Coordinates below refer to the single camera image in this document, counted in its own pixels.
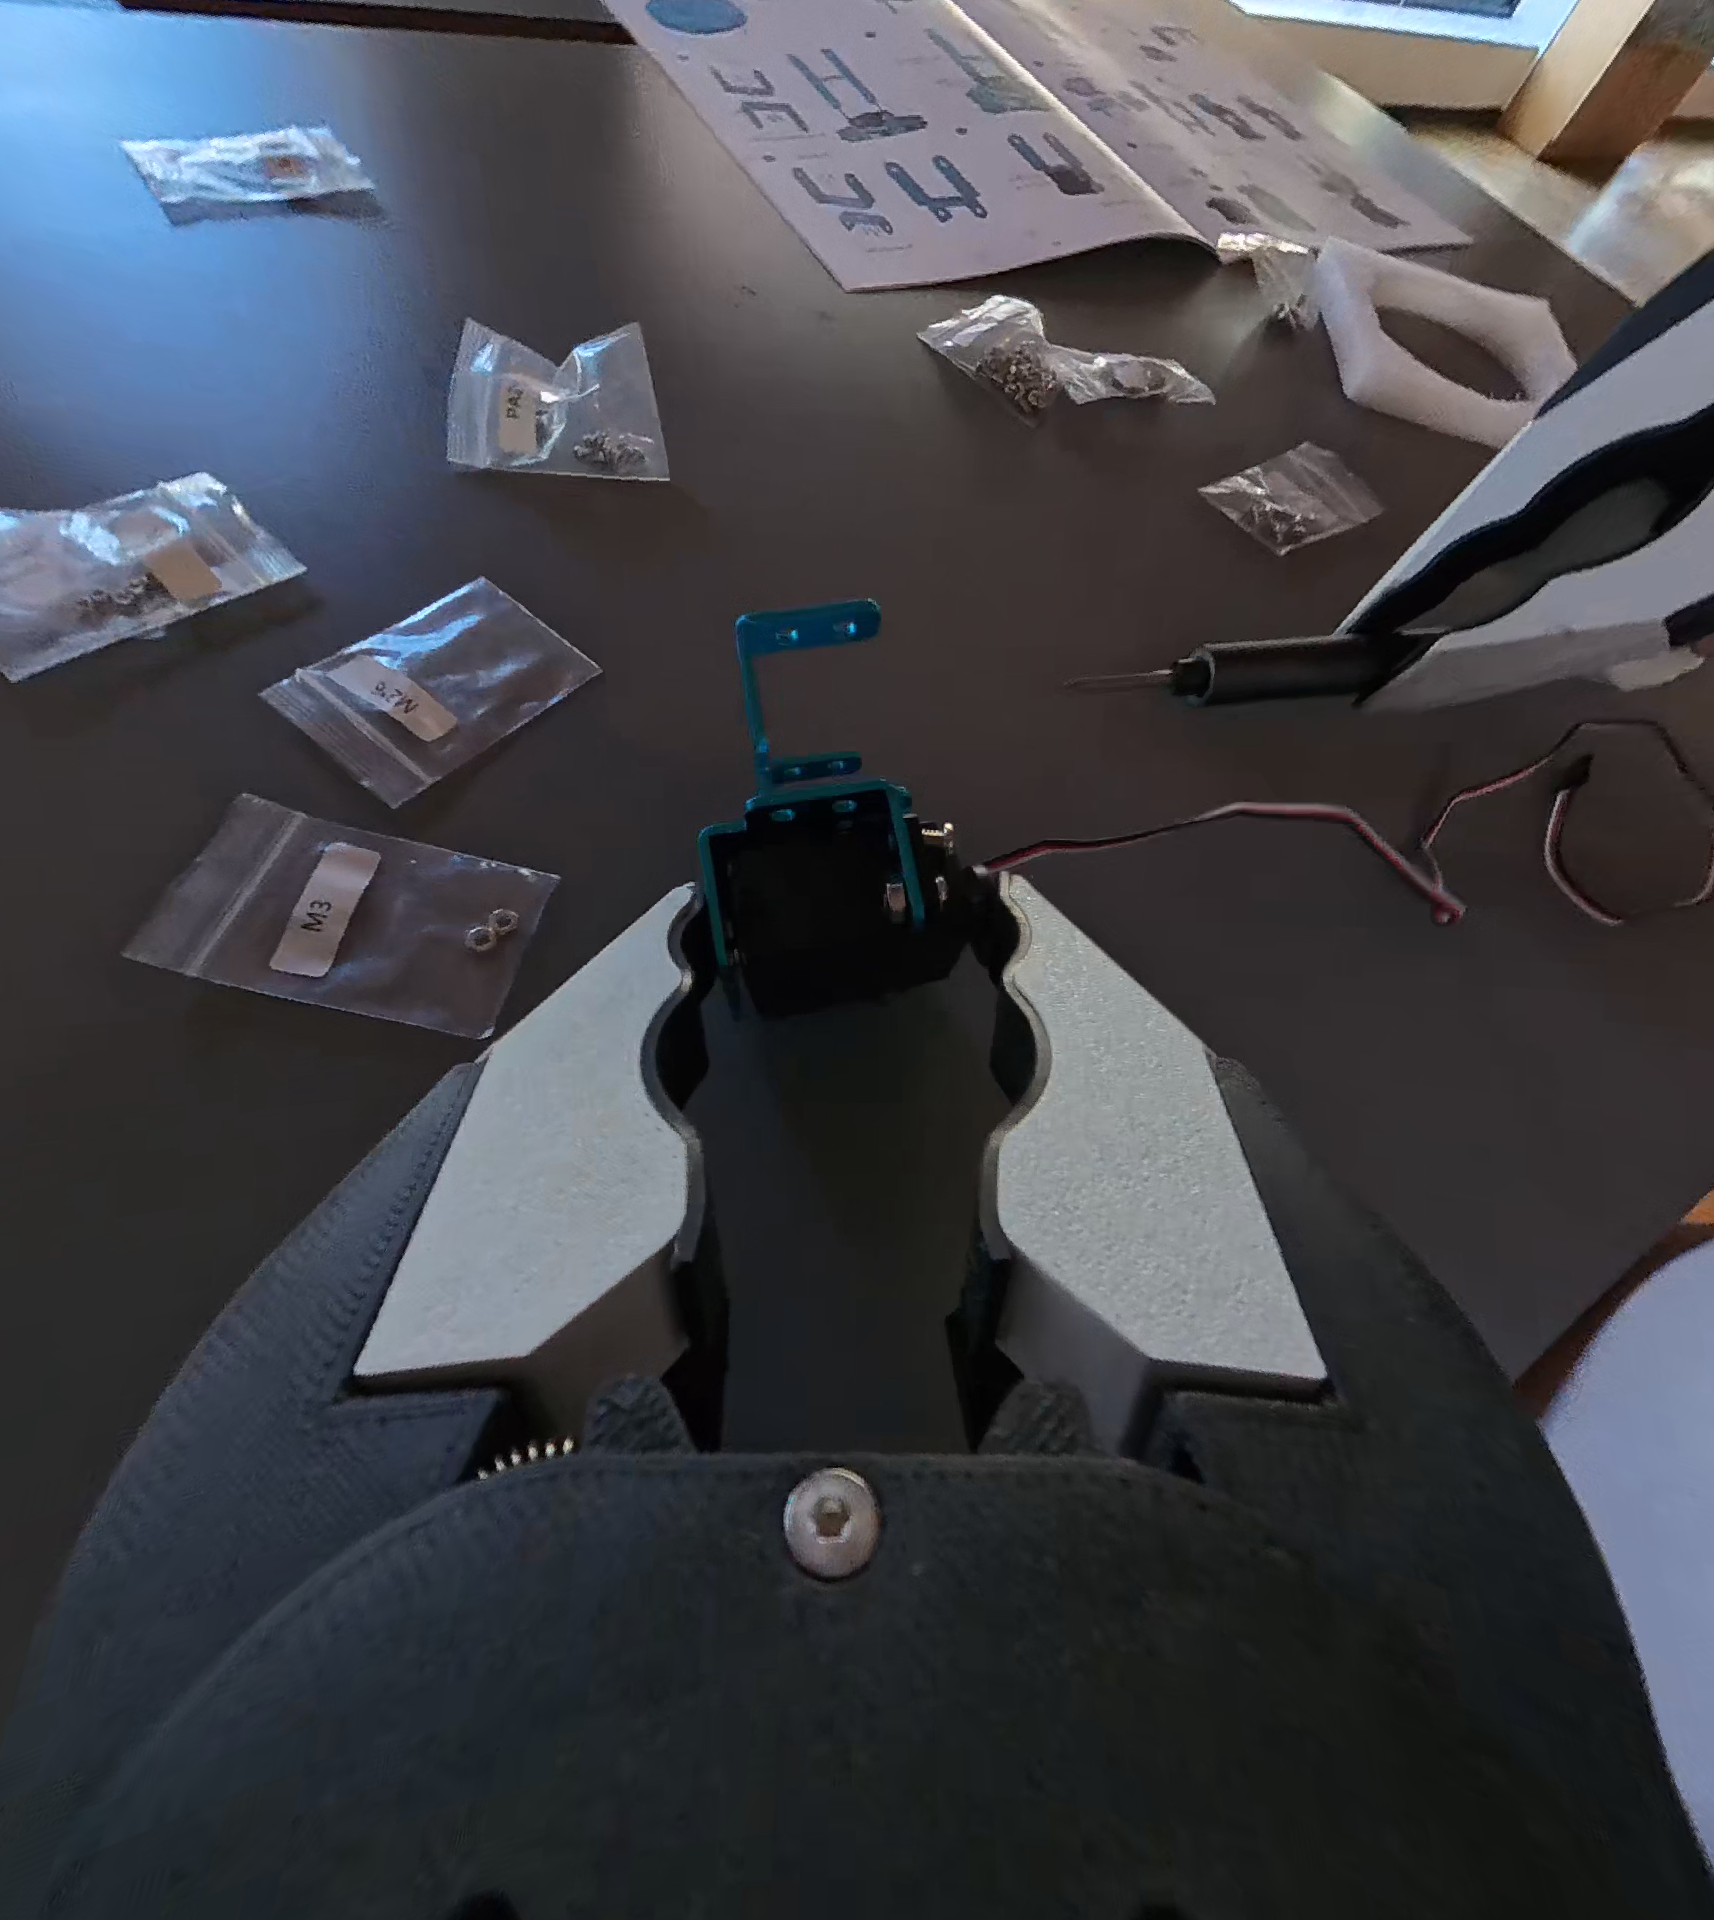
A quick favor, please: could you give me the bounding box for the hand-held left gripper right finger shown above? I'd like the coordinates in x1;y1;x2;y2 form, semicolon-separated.
964;875;1332;1455

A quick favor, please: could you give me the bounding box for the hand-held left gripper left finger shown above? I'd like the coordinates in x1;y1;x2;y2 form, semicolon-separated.
350;883;711;1394

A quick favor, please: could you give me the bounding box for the red white black servo cable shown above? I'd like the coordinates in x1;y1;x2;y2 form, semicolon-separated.
975;720;1714;928

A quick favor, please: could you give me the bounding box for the black servo with blue bracket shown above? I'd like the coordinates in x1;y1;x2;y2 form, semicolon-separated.
694;600;983;1023

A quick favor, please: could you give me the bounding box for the black screwdriver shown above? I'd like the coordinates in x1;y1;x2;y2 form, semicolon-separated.
1065;480;1676;711

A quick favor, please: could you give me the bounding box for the dark desk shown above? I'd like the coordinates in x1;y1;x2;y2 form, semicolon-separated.
0;0;1714;1920

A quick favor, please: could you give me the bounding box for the clear plastic parts bag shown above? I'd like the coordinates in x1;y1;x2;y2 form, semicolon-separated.
122;793;564;1043
122;132;382;229
916;294;1093;417
260;577;605;811
0;473;308;687
1214;229;1322;333
444;318;675;485
1059;348;1220;410
1196;440;1388;558

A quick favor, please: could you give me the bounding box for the large window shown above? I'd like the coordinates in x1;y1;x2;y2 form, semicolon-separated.
1228;0;1587;115

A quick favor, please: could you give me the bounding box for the white instruction booklet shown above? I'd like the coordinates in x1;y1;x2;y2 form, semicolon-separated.
602;0;1475;294

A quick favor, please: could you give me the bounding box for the wooden post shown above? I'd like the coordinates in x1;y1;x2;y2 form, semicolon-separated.
1505;0;1714;165

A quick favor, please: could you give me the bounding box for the white foam frame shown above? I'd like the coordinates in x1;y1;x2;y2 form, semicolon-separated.
1314;237;1581;451

